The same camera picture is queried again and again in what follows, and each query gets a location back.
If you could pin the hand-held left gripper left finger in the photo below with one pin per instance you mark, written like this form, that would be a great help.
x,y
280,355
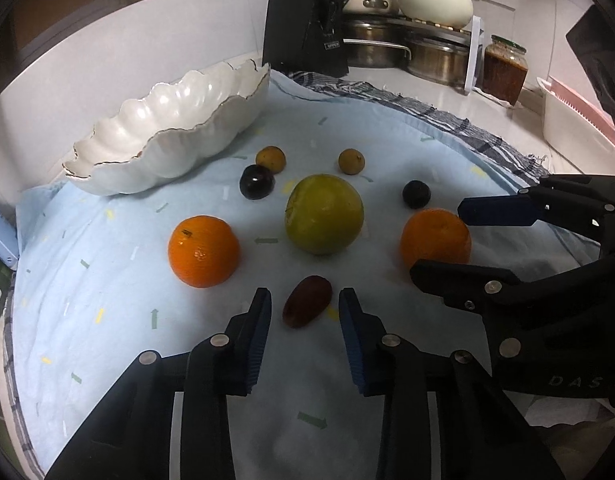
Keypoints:
x,y
256,340

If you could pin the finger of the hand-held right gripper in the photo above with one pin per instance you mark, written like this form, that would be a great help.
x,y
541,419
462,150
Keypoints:
x,y
462,280
497,211

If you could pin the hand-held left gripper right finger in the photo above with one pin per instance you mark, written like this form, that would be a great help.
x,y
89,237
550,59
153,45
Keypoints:
x,y
352,345

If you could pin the orange mandarin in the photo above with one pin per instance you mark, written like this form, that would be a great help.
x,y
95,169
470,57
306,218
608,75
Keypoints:
x,y
202,255
432,240

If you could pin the dark red jujube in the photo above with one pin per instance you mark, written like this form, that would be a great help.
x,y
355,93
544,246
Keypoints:
x,y
307,301

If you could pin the small dark purple plum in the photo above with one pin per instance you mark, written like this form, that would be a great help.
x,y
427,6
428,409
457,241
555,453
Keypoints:
x,y
416,194

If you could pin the green round apple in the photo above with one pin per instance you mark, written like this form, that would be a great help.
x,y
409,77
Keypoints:
x,y
325,215

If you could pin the brown longan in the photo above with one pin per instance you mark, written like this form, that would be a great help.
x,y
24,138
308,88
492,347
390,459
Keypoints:
x,y
271,159
351,161

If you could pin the large dark purple plum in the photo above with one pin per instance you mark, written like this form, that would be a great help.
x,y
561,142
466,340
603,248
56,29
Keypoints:
x,y
256,183

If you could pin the white scalloped ceramic bowl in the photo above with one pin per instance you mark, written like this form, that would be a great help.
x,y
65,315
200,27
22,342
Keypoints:
x,y
177,105

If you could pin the white crumpled cloth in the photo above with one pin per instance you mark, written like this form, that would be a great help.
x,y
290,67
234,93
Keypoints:
x,y
567,410

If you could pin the white and pink dish basket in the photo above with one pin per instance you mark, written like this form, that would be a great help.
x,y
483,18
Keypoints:
x,y
572,125

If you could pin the light blue patterned cloth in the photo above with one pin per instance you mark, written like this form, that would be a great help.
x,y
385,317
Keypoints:
x,y
137,360

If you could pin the glass jar of brown sauce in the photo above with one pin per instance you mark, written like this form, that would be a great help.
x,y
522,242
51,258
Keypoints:
x,y
505,72

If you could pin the stainless steel pots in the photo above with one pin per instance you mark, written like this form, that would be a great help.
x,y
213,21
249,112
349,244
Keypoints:
x,y
472,55

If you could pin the steel cooking pot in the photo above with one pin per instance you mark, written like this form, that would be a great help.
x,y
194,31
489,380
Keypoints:
x,y
437,62

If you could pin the wide steel basin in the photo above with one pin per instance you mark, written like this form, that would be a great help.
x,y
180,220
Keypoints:
x,y
372,47

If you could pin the black knife block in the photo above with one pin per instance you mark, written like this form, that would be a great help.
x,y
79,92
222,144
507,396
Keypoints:
x,y
292,20

